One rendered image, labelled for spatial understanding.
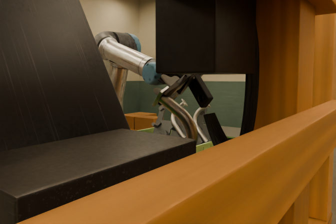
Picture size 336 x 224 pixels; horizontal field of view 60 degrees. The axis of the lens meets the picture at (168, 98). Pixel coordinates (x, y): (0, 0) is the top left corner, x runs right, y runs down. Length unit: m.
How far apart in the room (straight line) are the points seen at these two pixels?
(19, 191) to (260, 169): 0.22
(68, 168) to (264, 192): 0.21
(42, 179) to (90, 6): 8.16
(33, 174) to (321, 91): 0.89
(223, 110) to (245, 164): 8.00
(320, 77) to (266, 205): 0.77
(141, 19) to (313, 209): 9.10
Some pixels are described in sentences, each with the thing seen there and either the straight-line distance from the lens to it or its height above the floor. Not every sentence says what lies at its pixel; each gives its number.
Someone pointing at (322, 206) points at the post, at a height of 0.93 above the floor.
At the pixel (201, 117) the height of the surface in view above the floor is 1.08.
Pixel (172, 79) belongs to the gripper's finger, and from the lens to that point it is 0.80.
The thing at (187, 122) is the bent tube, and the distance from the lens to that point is 0.75.
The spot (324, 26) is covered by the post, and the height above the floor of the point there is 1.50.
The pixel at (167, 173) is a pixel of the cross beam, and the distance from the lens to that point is 0.21.
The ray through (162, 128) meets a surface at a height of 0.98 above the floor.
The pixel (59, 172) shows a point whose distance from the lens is 0.35.
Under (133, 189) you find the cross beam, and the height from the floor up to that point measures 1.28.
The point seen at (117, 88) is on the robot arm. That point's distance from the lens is 1.36.
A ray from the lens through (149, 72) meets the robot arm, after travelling 0.94.
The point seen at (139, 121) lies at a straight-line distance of 6.70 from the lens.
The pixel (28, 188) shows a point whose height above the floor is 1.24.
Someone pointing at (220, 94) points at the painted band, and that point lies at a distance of 8.25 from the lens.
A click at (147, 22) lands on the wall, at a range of 9.67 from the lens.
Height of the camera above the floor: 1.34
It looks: 4 degrees down
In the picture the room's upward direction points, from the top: straight up
